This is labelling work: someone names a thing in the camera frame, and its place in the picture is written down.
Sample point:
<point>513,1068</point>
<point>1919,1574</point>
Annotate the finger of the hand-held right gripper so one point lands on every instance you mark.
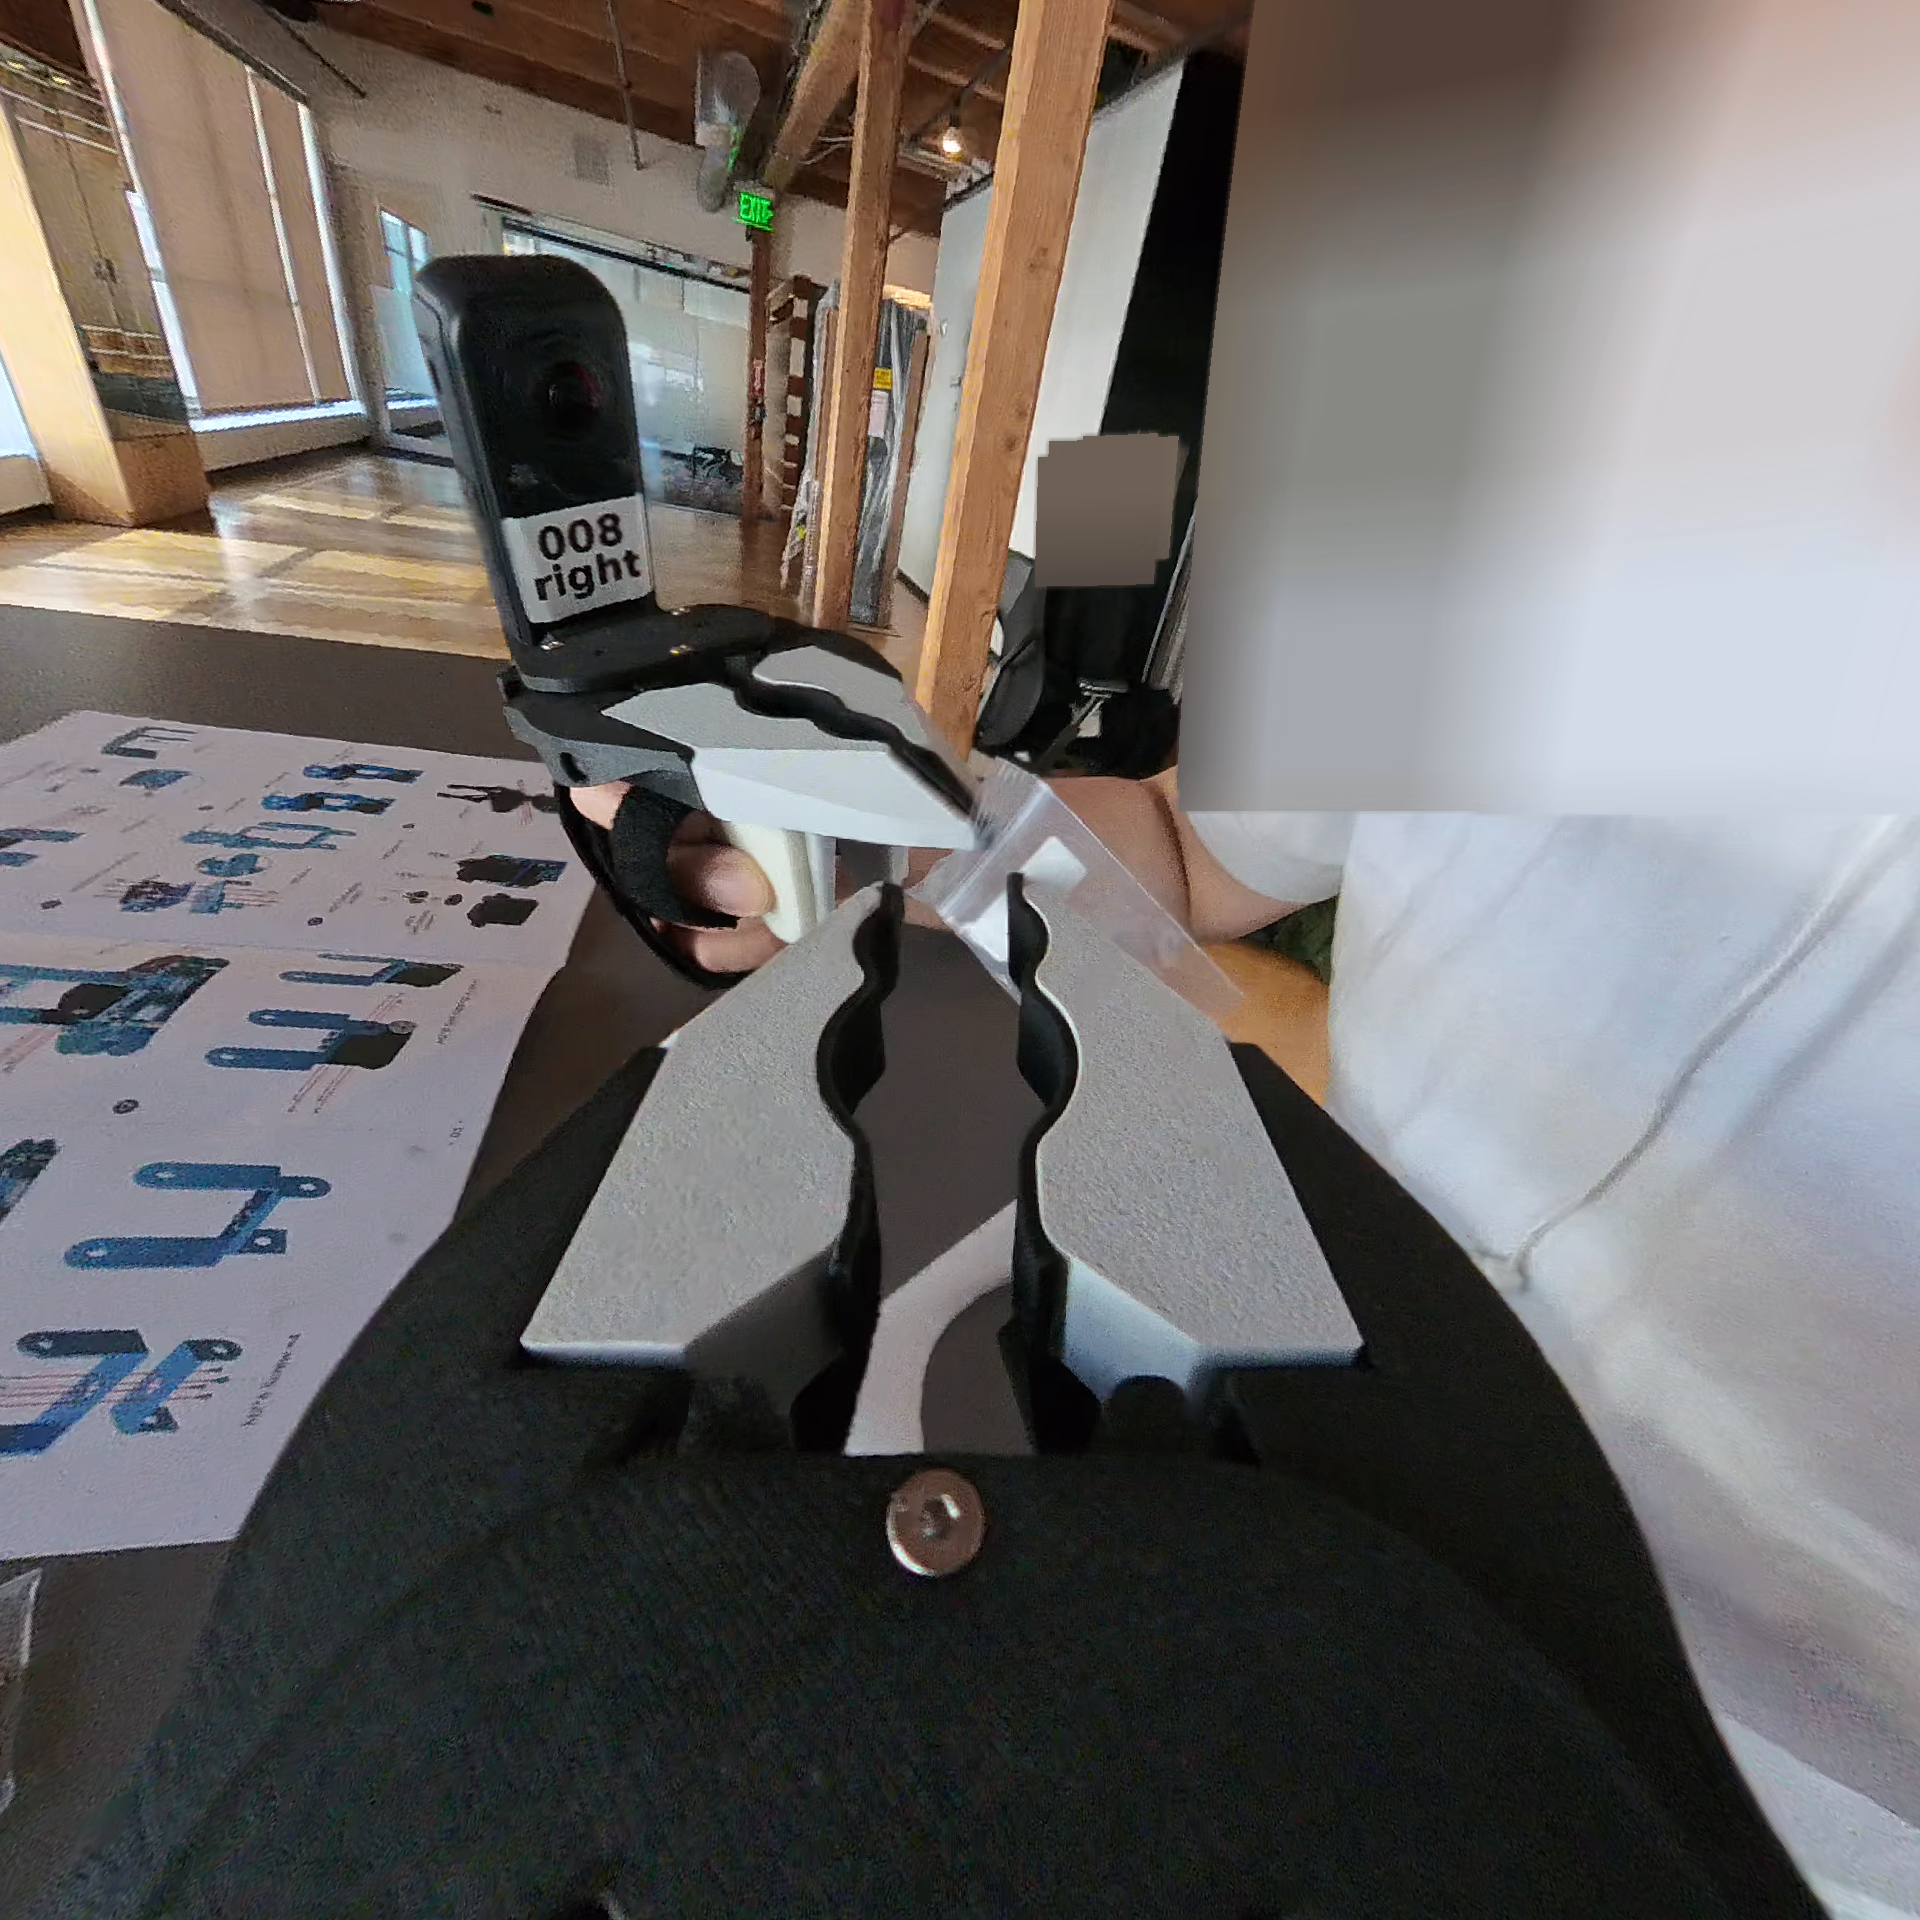
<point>855,682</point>
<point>810,786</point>

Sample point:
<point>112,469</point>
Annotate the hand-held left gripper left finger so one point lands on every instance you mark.
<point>705,1201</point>

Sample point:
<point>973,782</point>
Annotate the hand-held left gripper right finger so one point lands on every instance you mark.
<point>1201,1201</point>

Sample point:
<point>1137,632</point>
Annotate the clear bag of tiny nuts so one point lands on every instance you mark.
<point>1080,856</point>

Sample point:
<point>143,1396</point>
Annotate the person's right forearm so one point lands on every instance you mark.
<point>1201,878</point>

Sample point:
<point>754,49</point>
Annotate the dark grey desk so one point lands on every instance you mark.
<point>301,661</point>

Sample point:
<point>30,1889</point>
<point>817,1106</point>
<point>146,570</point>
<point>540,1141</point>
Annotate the person's right hand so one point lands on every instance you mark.
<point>720,885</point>

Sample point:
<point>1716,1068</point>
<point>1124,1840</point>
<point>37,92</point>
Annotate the black office chair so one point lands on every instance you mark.
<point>1080,674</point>

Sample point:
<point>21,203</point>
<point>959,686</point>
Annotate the white foam sheet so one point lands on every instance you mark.
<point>902,1349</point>

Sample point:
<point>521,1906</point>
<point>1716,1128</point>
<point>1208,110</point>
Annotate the green exit sign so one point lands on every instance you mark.
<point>754,206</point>

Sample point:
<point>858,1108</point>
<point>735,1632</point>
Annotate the robot assembly instruction sheet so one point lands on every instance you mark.
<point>225,1124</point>

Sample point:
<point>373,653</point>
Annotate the wooden rail frame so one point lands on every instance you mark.
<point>786,420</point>

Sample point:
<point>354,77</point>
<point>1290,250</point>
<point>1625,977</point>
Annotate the thick wooden post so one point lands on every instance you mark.
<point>1004,374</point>

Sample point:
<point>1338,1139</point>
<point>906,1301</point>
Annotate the slim wooden post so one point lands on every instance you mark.
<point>863,300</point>

